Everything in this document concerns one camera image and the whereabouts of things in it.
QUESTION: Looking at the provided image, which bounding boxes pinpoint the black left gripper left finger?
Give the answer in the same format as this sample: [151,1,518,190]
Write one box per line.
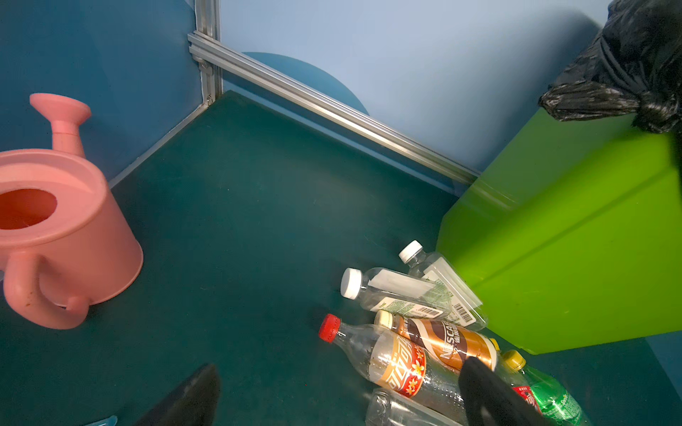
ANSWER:
[135,364,220,426]

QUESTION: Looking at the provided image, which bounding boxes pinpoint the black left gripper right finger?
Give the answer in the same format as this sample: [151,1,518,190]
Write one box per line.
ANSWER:
[458,358,551,426]

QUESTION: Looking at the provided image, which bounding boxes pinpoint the green sprite bottle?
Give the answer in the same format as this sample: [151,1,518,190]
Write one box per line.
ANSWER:
[502,351,592,426]

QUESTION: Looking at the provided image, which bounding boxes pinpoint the green plastic trash bin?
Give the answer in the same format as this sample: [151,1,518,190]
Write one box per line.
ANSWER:
[437,109,681,354]

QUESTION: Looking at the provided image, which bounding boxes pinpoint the black bin liner bag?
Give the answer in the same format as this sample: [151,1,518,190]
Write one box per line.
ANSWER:
[539,0,681,135]

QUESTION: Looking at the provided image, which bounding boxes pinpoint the yellow-cap red label bottle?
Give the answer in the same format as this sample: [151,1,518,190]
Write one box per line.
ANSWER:
[490,338,540,412]

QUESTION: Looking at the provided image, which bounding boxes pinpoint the brown coffee bottle middle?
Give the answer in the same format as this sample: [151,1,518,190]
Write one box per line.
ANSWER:
[374,310,499,371]

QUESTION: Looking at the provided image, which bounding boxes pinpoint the clear square white-cap bottle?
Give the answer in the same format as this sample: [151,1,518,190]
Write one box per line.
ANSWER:
[399,241,488,331]

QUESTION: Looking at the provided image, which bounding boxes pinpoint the red-cap orange tea bottle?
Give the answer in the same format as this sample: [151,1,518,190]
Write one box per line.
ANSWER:
[319,314,468,425]

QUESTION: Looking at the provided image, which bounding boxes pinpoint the clear flat white-cap bottle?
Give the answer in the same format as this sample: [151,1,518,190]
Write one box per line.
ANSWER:
[340,267,454,320]

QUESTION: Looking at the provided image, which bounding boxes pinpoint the pink watering can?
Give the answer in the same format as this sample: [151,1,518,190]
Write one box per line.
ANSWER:
[1,93,144,329]

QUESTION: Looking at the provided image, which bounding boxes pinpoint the aluminium back frame rail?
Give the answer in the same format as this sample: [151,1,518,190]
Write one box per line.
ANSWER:
[188,31,480,185]

